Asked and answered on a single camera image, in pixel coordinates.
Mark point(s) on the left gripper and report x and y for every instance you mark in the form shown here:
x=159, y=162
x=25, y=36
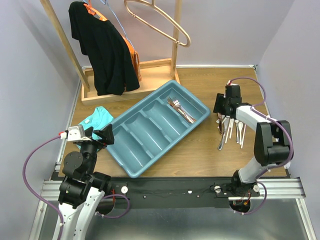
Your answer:
x=107, y=135

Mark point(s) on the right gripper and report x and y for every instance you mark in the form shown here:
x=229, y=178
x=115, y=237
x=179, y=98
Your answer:
x=220, y=98

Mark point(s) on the copper knife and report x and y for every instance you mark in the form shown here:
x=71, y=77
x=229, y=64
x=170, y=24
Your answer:
x=220, y=127

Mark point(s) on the silver fork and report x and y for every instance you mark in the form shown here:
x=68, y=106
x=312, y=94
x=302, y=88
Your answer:
x=183, y=112

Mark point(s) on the dark copper fork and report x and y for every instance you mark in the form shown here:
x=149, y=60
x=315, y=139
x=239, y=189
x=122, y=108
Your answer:
x=181, y=112

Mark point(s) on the silver knife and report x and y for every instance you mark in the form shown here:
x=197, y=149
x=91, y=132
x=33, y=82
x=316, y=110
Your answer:
x=228, y=127

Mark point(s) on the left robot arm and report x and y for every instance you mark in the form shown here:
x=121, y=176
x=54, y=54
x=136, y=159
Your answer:
x=82, y=188

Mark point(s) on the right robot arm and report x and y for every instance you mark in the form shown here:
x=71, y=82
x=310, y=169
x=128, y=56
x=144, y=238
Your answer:
x=273, y=145

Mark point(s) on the teal folded t-shirt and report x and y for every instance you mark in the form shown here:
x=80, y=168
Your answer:
x=98, y=120

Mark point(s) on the white chopstick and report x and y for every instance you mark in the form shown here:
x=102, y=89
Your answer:
x=237, y=131
x=242, y=135

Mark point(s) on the small white spoon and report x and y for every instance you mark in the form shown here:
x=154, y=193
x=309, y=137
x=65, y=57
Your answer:
x=240, y=125

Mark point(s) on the blue-grey plastic cutlery tray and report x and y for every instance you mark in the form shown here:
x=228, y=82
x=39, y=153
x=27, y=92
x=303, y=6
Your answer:
x=150, y=128

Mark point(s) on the black t-shirt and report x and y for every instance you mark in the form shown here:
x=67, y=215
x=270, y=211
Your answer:
x=106, y=49

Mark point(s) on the wooden clothes rack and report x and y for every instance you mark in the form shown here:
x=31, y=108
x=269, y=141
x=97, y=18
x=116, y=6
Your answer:
x=154, y=73

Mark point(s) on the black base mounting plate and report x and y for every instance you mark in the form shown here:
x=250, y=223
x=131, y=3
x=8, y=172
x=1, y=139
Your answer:
x=174, y=192

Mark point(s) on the orange garment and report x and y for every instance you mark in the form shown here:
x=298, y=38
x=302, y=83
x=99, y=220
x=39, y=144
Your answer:
x=134, y=58

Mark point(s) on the orange plastic hanger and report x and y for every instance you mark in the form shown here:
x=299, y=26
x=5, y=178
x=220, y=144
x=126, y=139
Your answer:
x=92, y=11

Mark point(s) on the copper metal hanger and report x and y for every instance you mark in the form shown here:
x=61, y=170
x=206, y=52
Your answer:
x=148, y=12

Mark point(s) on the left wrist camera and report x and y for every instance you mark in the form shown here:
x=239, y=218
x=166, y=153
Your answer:
x=74, y=134

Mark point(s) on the aluminium frame rail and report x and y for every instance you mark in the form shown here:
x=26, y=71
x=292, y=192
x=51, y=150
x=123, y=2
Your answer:
x=183, y=208

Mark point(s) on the blue wire hanger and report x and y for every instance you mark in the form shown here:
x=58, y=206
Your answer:
x=106, y=2

